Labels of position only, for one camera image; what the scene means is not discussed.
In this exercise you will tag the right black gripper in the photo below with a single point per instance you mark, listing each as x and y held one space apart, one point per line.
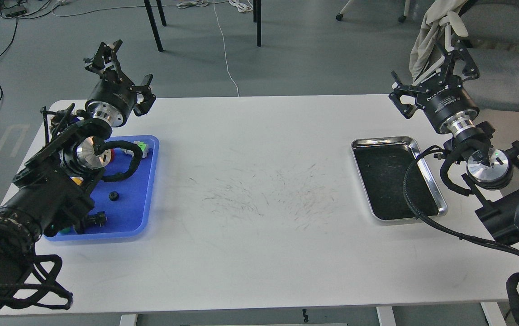
447 102

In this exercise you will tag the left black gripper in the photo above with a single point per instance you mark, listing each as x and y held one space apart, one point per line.
111 101

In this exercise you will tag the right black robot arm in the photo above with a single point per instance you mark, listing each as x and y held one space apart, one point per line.
472 165

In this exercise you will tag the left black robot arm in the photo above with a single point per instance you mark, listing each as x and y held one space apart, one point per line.
55 185

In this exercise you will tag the silver metal tray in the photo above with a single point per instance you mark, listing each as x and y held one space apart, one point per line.
382 164

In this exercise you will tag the blue plastic tray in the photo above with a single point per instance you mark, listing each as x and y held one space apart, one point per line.
129 215

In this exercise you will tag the beige jacket on chair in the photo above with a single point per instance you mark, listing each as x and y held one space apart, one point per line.
427 36

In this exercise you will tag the green grey connector block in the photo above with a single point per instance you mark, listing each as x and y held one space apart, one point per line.
142 145

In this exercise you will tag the grey office chair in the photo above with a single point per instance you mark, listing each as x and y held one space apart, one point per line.
492 41

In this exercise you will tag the yellow push button switch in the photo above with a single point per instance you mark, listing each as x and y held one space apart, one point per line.
78 180

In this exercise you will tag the black selector switch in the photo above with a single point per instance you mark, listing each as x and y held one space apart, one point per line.
98 218

